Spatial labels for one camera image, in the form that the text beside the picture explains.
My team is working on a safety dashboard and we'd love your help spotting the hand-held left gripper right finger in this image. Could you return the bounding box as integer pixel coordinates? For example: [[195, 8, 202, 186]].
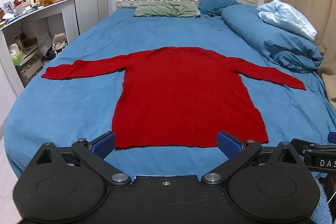
[[201, 131, 303, 186]]

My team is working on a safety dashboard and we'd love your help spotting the light blue fluffy cloth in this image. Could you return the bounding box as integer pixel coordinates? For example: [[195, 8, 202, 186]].
[[312, 176, 336, 224]]

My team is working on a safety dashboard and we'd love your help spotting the blue pillow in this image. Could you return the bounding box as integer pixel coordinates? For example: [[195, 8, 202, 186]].
[[197, 0, 242, 16]]

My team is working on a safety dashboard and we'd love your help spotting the blue duvet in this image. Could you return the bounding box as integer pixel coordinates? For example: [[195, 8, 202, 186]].
[[221, 5, 324, 73]]

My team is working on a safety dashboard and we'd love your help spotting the pale blue blanket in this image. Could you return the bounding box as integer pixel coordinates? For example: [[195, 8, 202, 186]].
[[257, 0, 318, 42]]

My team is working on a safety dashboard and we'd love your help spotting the green pillow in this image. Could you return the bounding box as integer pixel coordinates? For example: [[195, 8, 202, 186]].
[[134, 1, 200, 18]]

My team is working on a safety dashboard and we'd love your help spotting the bed with blue sheet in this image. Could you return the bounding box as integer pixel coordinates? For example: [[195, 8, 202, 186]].
[[3, 7, 336, 180]]

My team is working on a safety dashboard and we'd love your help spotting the white desk with shelves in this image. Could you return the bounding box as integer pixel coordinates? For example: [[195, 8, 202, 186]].
[[0, 0, 80, 97]]

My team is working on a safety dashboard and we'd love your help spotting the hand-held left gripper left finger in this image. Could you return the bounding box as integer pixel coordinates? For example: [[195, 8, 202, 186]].
[[34, 131, 132, 186]]

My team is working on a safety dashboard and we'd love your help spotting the red knit sweater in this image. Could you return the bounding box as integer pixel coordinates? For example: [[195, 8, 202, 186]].
[[41, 46, 307, 150]]

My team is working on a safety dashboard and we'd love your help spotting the beige bag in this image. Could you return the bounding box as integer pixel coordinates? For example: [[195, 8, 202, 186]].
[[52, 33, 68, 52]]

